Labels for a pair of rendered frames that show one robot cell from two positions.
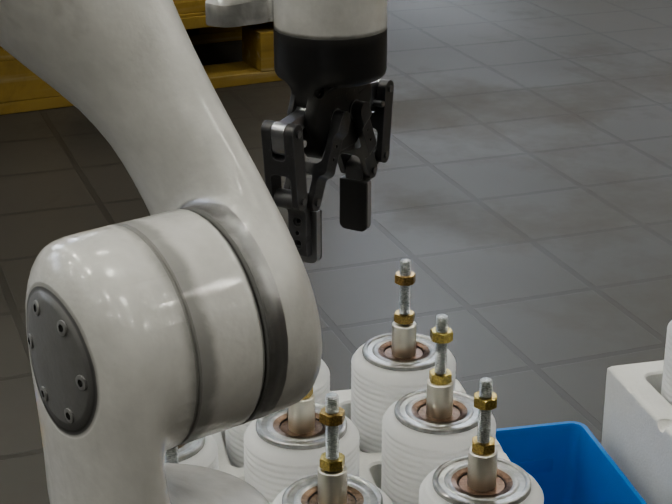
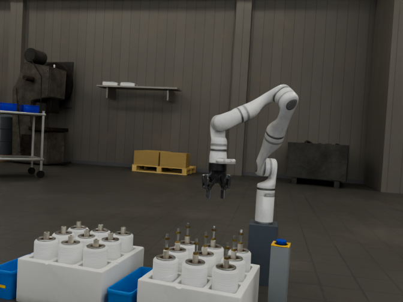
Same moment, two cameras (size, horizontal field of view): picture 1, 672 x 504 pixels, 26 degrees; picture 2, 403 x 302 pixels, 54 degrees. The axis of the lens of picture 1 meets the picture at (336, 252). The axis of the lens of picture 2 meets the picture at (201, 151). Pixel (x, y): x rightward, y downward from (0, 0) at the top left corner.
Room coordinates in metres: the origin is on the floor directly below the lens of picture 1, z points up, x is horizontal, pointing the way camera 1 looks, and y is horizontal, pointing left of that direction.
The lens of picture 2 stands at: (2.44, 0.79, 0.72)
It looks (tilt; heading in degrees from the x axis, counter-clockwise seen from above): 2 degrees down; 210
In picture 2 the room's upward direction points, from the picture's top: 3 degrees clockwise
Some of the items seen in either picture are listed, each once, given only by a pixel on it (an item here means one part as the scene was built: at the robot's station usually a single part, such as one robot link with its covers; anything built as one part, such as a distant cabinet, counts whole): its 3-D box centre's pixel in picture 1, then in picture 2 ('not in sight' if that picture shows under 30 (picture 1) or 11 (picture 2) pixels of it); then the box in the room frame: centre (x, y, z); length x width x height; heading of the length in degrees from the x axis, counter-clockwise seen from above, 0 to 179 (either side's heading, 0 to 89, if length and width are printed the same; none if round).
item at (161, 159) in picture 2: not in sight; (165, 161); (-4.02, -3.77, 0.20); 1.12 x 0.75 x 0.40; 109
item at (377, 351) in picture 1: (403, 352); (165, 257); (1.20, -0.06, 0.25); 0.08 x 0.08 x 0.01
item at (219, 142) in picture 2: not in sight; (219, 132); (0.94, 0.00, 0.74); 0.09 x 0.07 x 0.15; 43
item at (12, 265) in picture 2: not in sight; (25, 273); (1.29, -0.76, 0.06); 0.30 x 0.11 x 0.12; 14
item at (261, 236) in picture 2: not in sight; (261, 251); (0.53, 0.07, 0.15); 0.14 x 0.14 x 0.30; 20
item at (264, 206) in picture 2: not in sight; (264, 206); (0.53, 0.07, 0.39); 0.09 x 0.09 x 0.17; 20
